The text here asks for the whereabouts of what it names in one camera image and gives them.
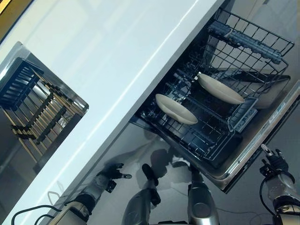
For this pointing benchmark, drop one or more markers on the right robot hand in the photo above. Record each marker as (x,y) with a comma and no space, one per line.
(279,164)

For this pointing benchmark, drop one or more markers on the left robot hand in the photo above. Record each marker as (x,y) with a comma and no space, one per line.
(112,173)

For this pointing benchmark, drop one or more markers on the cream round plate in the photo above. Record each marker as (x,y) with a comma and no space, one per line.
(220,90)
(175,110)

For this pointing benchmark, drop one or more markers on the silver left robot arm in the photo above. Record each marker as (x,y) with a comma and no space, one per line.
(79,206)

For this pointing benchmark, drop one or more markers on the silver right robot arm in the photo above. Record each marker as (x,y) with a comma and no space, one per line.
(284,187)

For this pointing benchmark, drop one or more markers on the open built-in dishwasher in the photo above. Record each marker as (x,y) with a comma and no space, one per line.
(257,140)

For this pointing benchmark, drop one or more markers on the stainless steel sink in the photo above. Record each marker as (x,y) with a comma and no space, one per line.
(9,145)

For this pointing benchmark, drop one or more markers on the black steel-rod drying rack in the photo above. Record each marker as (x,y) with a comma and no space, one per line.
(14,86)

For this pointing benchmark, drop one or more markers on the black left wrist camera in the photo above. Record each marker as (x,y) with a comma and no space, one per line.
(111,186)

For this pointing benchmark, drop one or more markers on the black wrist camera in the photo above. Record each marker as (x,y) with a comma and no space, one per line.
(265,170)
(111,186)

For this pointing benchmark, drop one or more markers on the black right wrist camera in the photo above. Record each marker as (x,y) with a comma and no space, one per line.
(265,170)

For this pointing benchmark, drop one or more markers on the dark window frame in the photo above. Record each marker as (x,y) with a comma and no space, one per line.
(11,21)

